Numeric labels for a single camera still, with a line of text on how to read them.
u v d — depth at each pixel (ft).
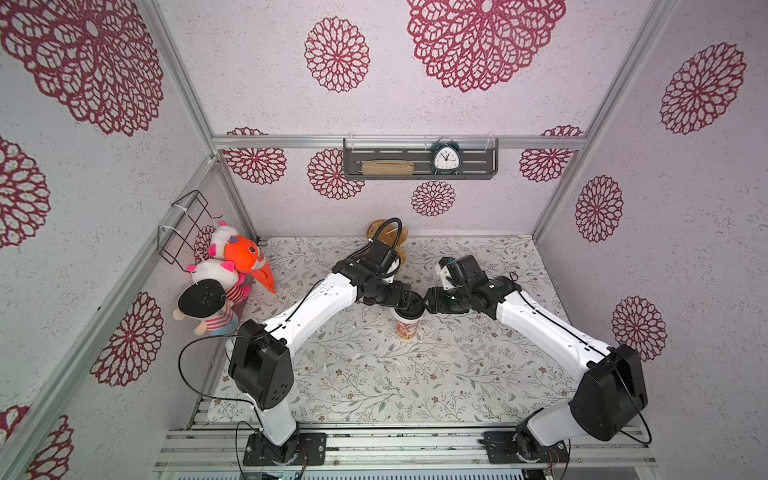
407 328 2.76
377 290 2.24
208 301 2.50
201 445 2.49
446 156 2.95
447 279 2.42
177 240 2.49
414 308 2.64
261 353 1.55
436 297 2.39
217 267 2.77
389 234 3.59
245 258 2.95
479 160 3.01
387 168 2.90
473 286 2.06
